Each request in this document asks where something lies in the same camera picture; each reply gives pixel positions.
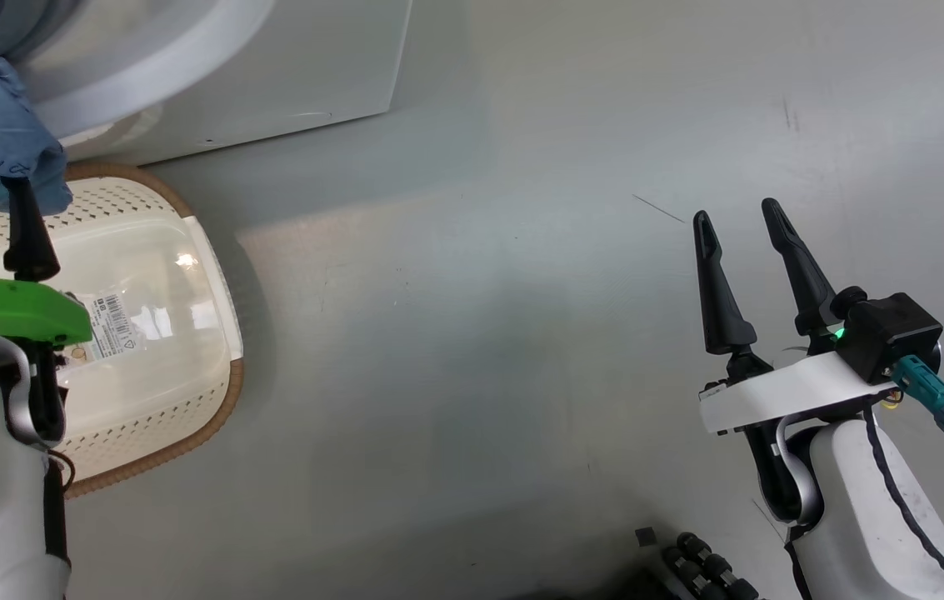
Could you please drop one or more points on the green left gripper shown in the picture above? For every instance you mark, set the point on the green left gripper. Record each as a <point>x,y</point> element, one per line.
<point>5,308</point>

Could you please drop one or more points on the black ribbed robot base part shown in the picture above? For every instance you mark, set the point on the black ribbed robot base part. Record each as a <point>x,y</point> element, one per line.
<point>705,571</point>

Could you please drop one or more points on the cream perforated laundry basket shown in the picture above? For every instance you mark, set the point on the cream perforated laundry basket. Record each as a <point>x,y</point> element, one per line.
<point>155,250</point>

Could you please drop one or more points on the barcode sticker inside basket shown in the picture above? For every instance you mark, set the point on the barcode sticker inside basket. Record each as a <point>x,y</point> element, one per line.
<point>109,325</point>

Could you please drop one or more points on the white front-load washing machine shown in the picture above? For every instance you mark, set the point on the white front-load washing machine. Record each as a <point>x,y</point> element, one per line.
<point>288,67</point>

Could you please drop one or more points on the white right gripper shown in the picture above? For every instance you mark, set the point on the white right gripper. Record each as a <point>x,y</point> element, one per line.
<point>788,387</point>

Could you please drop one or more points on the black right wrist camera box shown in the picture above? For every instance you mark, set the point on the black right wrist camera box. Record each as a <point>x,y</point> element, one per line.
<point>888,333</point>

